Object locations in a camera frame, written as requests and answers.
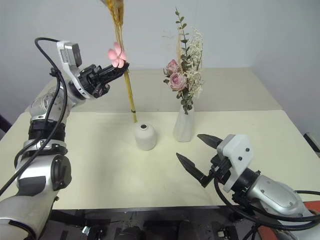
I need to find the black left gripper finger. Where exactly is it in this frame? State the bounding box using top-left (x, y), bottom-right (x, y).
top-left (101, 62), bottom-right (131, 74)
top-left (99, 67), bottom-right (129, 83)

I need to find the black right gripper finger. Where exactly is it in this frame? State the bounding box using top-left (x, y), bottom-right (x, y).
top-left (175, 152), bottom-right (214, 189)
top-left (196, 133), bottom-right (225, 151)

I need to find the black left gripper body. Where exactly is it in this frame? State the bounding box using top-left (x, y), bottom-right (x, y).
top-left (79, 64), bottom-right (112, 99)

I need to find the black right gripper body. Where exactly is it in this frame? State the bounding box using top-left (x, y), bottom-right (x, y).
top-left (208, 153), bottom-right (235, 188)

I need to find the wheat bouquet with pink flower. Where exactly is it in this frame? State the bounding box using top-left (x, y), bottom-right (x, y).
top-left (99, 0), bottom-right (139, 124)

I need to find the tall white faceted vase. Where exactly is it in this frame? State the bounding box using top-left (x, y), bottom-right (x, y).
top-left (172, 103), bottom-right (195, 143)

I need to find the short round white vase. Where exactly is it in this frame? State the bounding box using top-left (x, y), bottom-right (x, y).
top-left (133, 123), bottom-right (158, 152)

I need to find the rose and eucalyptus bouquet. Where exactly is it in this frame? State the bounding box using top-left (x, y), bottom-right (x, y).
top-left (161, 6), bottom-right (205, 116)

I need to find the red padded object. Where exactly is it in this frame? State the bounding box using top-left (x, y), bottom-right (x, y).
top-left (257, 199), bottom-right (320, 240)

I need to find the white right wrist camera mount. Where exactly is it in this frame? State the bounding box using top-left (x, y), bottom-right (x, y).
top-left (215, 133), bottom-right (255, 194)

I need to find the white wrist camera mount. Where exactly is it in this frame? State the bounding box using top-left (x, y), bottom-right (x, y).
top-left (56, 40), bottom-right (97, 101)
top-left (215, 133), bottom-right (255, 194)

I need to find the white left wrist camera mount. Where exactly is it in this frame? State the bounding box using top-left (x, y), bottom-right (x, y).
top-left (56, 40), bottom-right (97, 101)

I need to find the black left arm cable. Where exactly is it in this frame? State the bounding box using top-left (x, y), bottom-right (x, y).
top-left (0, 37), bottom-right (70, 198)

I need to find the black object at wall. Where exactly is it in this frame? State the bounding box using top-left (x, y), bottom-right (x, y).
top-left (0, 113), bottom-right (12, 137)

